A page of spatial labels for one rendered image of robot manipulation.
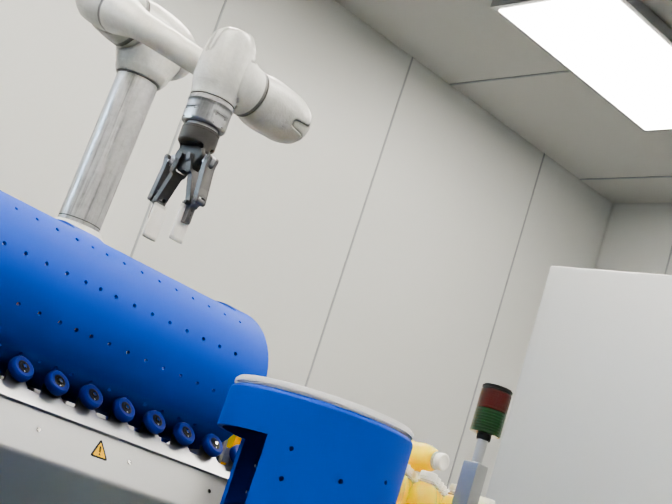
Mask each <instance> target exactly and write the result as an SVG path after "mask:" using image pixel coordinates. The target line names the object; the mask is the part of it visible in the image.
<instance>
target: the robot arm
mask: <svg viewBox="0 0 672 504"><path fill-rule="evenodd" d="M75 2H76V6H77V9H78V11H79V13H80V15H81V16H82V17H83V18H84V19H86V20H87V21H88V22H90V23H91V24H92V25H93V27H94V28H95V29H97V30H98V31H99V32H100V33H101V34H102V35H103V36H104V37H105V38H106V39H108V40H109V41H110V42H111V43H113V44H114V45H116V61H115V69H116V73H117V74H116V77H115V79H114V81H113V84H112V86H111V89H110V91H109V94H108V96H107V98H106V101H105V103H104V106H103V108H102V110H101V113H100V115H99V118H98V120H97V122H96V125H95V127H94V130H93V132H92V134H91V137H90V139H89V142H88V144H87V146H86V149H85V151H84V154H83V156H82V158H81V161H80V163H79V166H78V168H77V171H76V173H75V175H74V178H73V180H72V183H71V185H70V187H69V190H68V192H67V195H66V197H65V199H64V202H63V204H62V207H61V209H60V211H59V214H58V216H57V217H54V218H55V219H61V220H64V221H67V222H69V223H71V224H73V225H75V226H77V227H79V228H80V229H82V230H84V231H86V232H88V233H90V234H92V235H94V236H96V237H98V238H99V239H100V240H101V241H102V242H103V243H104V240H103V237H102V235H101V234H100V233H99V232H100V229H101V227H102V224H103V222H104V219H105V217H106V214H107V212H108V210H109V207H110V205H111V202H112V200H113V197H114V195H115V192H116V190H117V187H118V185H119V183H120V180H121V178H122V175H123V173H124V170H125V168H126V165H127V163H128V160H129V158H130V155H131V153H132V151H133V148H134V146H135V143H136V141H137V138H138V136H139V134H140V131H141V129H142V126H143V124H144V121H145V119H146V116H147V114H148V111H149V109H150V107H151V104H152V102H153V99H154V97H155V94H156V92H157V91H160V90H161V89H163V88H164V87H165V86H166V85H167V84H168V82H169V81H174V80H178V79H181V78H183V77H185V76H186V75H187V74H189V73H191V74H192V75H193V78H192V88H191V92H190V95H189V97H188V101H187V104H186V106H185V109H184V112H183V115H182V121H183V123H184V124H183V125H182V128H181V131H180V133H179V136H178V142H179V144H180V147H179V149H178V151H177V152H176V154H175V155H172V156H171V155H169V154H166V155H165V156H164V160H163V165H162V167H161V169H160V171H159V173H158V175H157V178H156V180H155V182H154V184H153V186H152V188H151V190H150V193H149V195H148V197H147V199H148V200H149V201H151V202H152V203H153V205H152V208H151V211H150V213H149V216H148V221H147V223H146V226H145V229H144V231H143V234H142V235H143V236H144V237H145V238H147V239H149V240H151V241H153V242H155V241H156V238H157V235H158V233H159V230H160V227H161V224H162V222H163V219H164V216H165V213H166V211H167V208H166V207H165V205H166V204H167V202H168V200H169V199H170V197H171V196H172V194H173V193H174V191H175V190H176V188H177V187H178V185H179V183H180V182H181V180H184V179H185V178H186V177H187V184H186V196H185V200H184V201H182V204H181V205H180V208H179V211H178V213H177V216H176V219H175V222H174V224H173V227H172V230H171V233H170V235H169V238H170V239H172V240H174V241H176V242H178V243H179V244H182V243H183V240H184V237H185V234H186V232H187V229H188V226H189V224H190V223H191V220H192V217H193V215H194V212H195V210H197V209H198V207H200V206H201V207H204V206H205V205H206V201H207V198H208V194H209V190H210V186H211V182H212V178H213V174H214V171H215V169H216V167H217V165H218V163H219V160H218V159H217V158H215V157H213V156H212V155H211V154H213V153H214V152H215V150H216V147H217V144H218V141H219V139H220V136H223V135H224V134H225V133H226V130H227V127H228V124H229V122H230V119H231V116H232V115H233V113H234V114H235V115H237V116H238V118H239V119H240V120H241V121H242V122H243V123H244V124H245V125H246V126H248V127H249V128H251V129H252V130H254V131H255V132H257V133H259V134H261V135H263V136H265V137H266V138H268V139H270V140H272V141H275V142H278V143H283V144H293V143H295V142H297V141H299V140H301V139H302V138H303V137H304V136H305V135H306V134H307V132H308V131H309V129H310V126H311V112H310V110H309V108H308V106H307V104H306V103H305V102H304V100H303V99H302V98H301V97H300V96H299V95H298V94H297V93H295V92H294V91H293V90H291V89H290V88H289V87H288V86H287V85H285V84H284V83H282V82H281V81H280V80H278V79H277V78H275V77H273V76H271V75H267V74H266V73H264V72H263V71H262V70H261V69H260V67H259V66H258V64H257V63H256V62H255V59H256V47H255V42H254V38H253V37H252V36H251V35H250V34H248V33H247V32H244V31H242V30H240V29H237V28H234V27H224V28H221V29H218V30H216V31H215V32H214V33H213V34H212V36H211V37H210V39H209V40H208V42H207V44H206V45H205V47H204V49H202V48H200V47H199V46H197V44H196V42H195V40H194V38H193V36H192V35H191V33H190V32H189V30H188V29H187V28H186V27H185V26H184V25H183V24H182V23H181V22H180V21H179V20H178V19H177V18H176V17H174V16H173V15H172V14H171V13H169V12H168V11H167V10H165V9H164V8H163V7H161V6H160V5H158V4H157V3H155V2H153V1H151V0H75ZM176 169H177V171H179V172H181V173H179V172H177V171H176ZM199 197H201V199H200V198H199ZM161 200H162V201H161ZM104 244H105V243H104Z"/></svg>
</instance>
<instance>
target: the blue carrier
mask: <svg viewBox="0 0 672 504"><path fill-rule="evenodd" d="M24 254H25V255H24ZM45 264H46V265H45ZM17 303H18V304H17ZM16 304H17V305H16ZM38 312H39V313H38ZM37 313H38V314H37ZM59 321H60V322H59ZM58 322H59V323H58ZM75 328H76V329H75ZM90 335H91V336H90ZM89 336H90V337H89ZM108 343H109V344H108ZM18 355H20V356H24V357H25V358H27V359H28V360H29V361H30V362H31V364H32V366H33V368H34V375H33V377H32V378H31V379H30V380H29V381H27V382H26V385H28V386H30V387H33V388H35V389H38V390H40V391H41V388H42V385H43V383H44V378H45V376H46V374H47V373H48V372H50V371H52V370H58V371H60V372H62V373H63V374H64V375H65V376H66V377H67V379H68V382H69V390H68V392H67V393H66V394H64V395H63V396H61V397H62V399H64V400H66V401H69V402H71V403H74V404H76V400H77V397H79V390H80V388H81V387H83V386H84V385H86V384H92V385H94V386H96V387H97V388H98V389H99V390H100V392H101V394H102V396H103V403H102V405H101V406H100V407H99V408H97V409H95V411H96V412H97V413H100V414H102V415H105V416H107V417H109V413H110V410H111V409H112V403H113V401H114V400H116V399H117V398H119V397H124V398H126V399H128V400H129V401H130V402H131V403H132V405H133V406H134V409H135V416H134V418H133V419H132V420H131V421H129V422H127V423H128V425H130V426H133V427H135V428H138V429H140V427H141V423H142V422H143V416H144V414H145V413H146V412H148V411H149V410H156V411H158V412H159V413H160V414H161V415H162V416H163V418H164V420H165V423H166V427H165V430H164V431H163V432H162V433H160V434H158V436H159V437H161V438H164V439H166V440H169V441H170V439H171V434H173V428H174V426H175V425H176V424H178V423H179V422H185V423H187V424H189V425H190V426H191V427H192V429H193V431H194V434H195V440H194V442H193V443H192V444H190V445H189V446H188V448H191V449H199V448H200V445H202V439H203V437H204V436H205V435H207V434H210V433H212V434H215V435H216V436H217V437H218V438H219V439H220V440H221V442H224V441H225V440H227V439H228V438H230V437H231V436H232V435H233V434H231V433H229V432H227V431H225V430H223V429H221V428H220V427H218V426H217V423H218V420H219V417H220V414H221V411H222V408H223V405H224V402H225V399H226V397H227V394H228V391H229V388H230V386H231V385H233V384H235V379H236V377H237V376H239V375H242V374H249V375H258V376H264V377H267V372H268V361H269V357H268V347H267V342H266V338H265V336H264V333H263V331H262V329H261V328H260V326H259V325H258V323H257V322H256V321H255V320H254V319H253V318H252V317H250V316H249V315H247V314H245V313H243V312H241V311H239V310H237V309H236V308H234V307H232V306H230V305H228V304H226V303H223V302H220V301H215V300H213V299H211V298H209V297H207V296H205V295H203V294H201V293H199V292H198V291H196V290H194V289H192V288H190V287H188V286H186V285H184V284H182V283H180V282H178V281H176V280H174V279H172V278H170V277H168V276H166V275H164V274H163V273H161V272H159V271H157V270H155V269H153V268H151V267H149V266H147V265H145V264H143V263H141V262H139V261H137V260H135V259H133V258H131V257H129V256H127V255H126V254H124V253H122V252H120V251H118V250H116V249H114V248H112V247H110V246H108V245H106V244H104V243H103V242H102V241H101V240H100V239H99V238H98V237H96V236H94V235H92V234H90V233H88V232H86V231H84V230H82V229H80V228H79V227H77V226H75V225H73V224H71V223H69V222H67V221H64V220H61V219H55V218H54V217H52V216H50V215H48V214H46V213H44V212H42V211H40V210H38V209H36V208H34V207H32V206H30V205H28V204H26V203H24V202H22V201H20V200H19V199H17V198H15V197H13V196H11V195H9V194H7V193H5V192H3V191H1V190H0V375H2V376H5V373H6V370H7V369H8V363H9V361H10V359H12V358H13V357H15V356H18ZM162 367H163V368H162ZM212 389H213V390H212Z"/></svg>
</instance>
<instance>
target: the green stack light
mask: <svg viewBox="0 0 672 504"><path fill-rule="evenodd" d="M505 420H506V415H505V414H504V413H502V412H500V411H497V410H494V409H491V408H487V407H483V406H477V407H476V408H475V413H474V416H473V419H472V422H471V425H470V431H472V432H474V433H476V434H477V433H478V432H480V433H484V434H487V435H490V436H491V438H492V439H500V438H501V434H502V430H503V427H504V423H505Z"/></svg>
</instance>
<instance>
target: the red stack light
mask: <svg viewBox="0 0 672 504"><path fill-rule="evenodd" d="M511 399H512V397H511V395H509V394H507V393H505V392H503V391H500V390H497V389H493V388H488V387H483V388H481V391H480V395H479V398H478V402H477V405H476V406H483V407H487V408H491V409H494V410H497V411H500V412H502V413H504V414H505V415H507V412H508V409H509V406H510V402H511Z"/></svg>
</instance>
